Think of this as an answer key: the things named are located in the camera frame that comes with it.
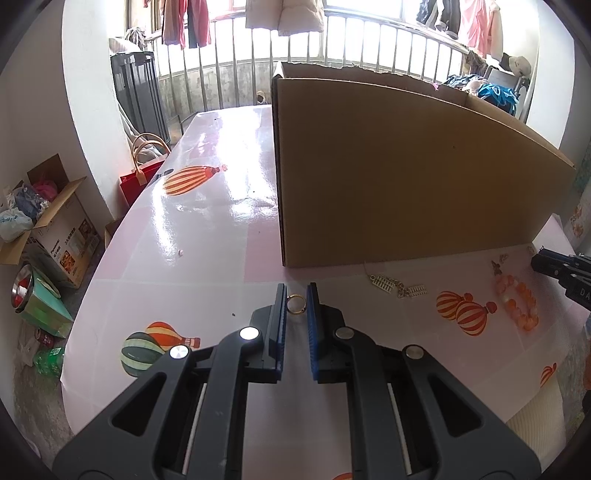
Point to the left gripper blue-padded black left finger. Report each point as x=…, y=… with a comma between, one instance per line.
x=184, y=418

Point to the green plastic bottle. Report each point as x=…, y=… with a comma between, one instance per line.
x=49, y=362

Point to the metal balcony railing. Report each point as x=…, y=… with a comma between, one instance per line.
x=238, y=66

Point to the wheelchair with clothes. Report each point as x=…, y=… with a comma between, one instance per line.
x=503, y=83

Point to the red tote bag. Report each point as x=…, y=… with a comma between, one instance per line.
x=132, y=184

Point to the silver gold earrings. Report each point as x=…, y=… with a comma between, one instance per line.
x=390, y=285

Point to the beige puffer jacket hanging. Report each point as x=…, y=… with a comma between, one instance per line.
x=286, y=17

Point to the pink hanging garment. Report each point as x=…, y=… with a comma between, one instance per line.
x=481, y=27

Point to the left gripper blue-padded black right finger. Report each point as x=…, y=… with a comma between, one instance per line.
x=410, y=417

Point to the large brown cardboard box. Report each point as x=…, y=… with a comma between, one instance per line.
x=374, y=167

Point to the red hanging clothes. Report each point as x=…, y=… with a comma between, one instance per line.
x=183, y=23

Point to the green paper bag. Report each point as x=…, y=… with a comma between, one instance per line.
x=38, y=301

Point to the dark grey folded rack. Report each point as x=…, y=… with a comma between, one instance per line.
x=137, y=91

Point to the open cardboard box with bags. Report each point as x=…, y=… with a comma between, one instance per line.
x=63, y=240

